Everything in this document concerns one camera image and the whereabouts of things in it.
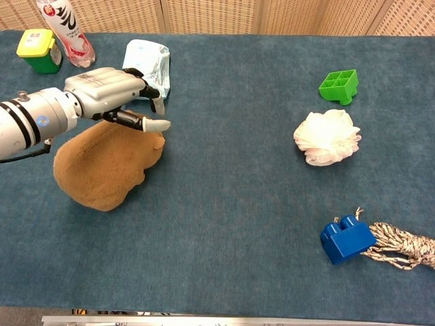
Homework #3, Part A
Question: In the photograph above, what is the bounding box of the clear plastic drink bottle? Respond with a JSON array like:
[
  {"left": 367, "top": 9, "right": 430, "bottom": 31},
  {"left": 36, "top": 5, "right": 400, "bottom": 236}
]
[{"left": 36, "top": 0, "right": 97, "bottom": 69}]

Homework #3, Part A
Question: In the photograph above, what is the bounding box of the white mesh bath sponge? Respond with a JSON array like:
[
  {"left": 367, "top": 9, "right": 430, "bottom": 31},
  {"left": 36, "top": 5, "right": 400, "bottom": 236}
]
[{"left": 293, "top": 109, "right": 362, "bottom": 166}]

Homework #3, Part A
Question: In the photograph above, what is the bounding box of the silver aluminium frame rail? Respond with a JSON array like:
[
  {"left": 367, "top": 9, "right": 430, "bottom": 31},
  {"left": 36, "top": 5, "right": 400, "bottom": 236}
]
[{"left": 41, "top": 314, "right": 401, "bottom": 326}]

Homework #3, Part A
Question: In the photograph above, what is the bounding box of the brown plush toy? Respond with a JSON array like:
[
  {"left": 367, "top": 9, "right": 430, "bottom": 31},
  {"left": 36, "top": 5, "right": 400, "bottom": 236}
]
[{"left": 53, "top": 109, "right": 167, "bottom": 213}]

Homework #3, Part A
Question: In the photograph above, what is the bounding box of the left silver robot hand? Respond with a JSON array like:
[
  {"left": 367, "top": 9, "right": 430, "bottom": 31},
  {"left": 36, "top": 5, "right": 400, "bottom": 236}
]
[{"left": 63, "top": 67, "right": 172, "bottom": 132}]

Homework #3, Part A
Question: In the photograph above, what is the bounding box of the light blue wet wipes pack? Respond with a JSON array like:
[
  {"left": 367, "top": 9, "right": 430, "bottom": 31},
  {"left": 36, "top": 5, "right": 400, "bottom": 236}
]
[{"left": 121, "top": 39, "right": 171, "bottom": 100}]

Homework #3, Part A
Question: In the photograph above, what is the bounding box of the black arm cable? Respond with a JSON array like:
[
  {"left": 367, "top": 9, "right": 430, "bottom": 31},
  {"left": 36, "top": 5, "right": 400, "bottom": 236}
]
[{"left": 0, "top": 138, "right": 54, "bottom": 164}]

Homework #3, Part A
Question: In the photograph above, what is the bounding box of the green container with yellow lid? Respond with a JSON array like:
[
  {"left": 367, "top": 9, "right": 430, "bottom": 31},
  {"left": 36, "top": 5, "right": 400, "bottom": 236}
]
[{"left": 16, "top": 29, "right": 63, "bottom": 75}]

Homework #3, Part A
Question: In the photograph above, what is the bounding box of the blue table cloth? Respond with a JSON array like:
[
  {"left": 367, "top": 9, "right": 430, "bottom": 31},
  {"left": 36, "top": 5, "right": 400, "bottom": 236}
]
[{"left": 0, "top": 29, "right": 435, "bottom": 326}]

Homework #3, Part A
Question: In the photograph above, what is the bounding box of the blue plastic building block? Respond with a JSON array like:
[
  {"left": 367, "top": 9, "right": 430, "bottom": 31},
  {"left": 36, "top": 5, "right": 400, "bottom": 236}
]
[{"left": 319, "top": 215, "right": 377, "bottom": 266}]

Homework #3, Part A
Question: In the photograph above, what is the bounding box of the woven beige folding screen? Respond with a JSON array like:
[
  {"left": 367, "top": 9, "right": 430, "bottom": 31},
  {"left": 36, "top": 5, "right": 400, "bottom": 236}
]
[{"left": 0, "top": 0, "right": 435, "bottom": 37}]

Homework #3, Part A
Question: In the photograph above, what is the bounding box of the green plastic building block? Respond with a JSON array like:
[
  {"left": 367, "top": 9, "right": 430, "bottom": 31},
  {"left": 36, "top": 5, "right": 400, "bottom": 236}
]
[{"left": 318, "top": 69, "right": 360, "bottom": 106}]

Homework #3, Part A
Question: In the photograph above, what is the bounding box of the coiled white patterned rope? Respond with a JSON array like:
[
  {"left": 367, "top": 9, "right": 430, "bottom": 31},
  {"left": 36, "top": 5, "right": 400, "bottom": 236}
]
[{"left": 355, "top": 206, "right": 435, "bottom": 271}]

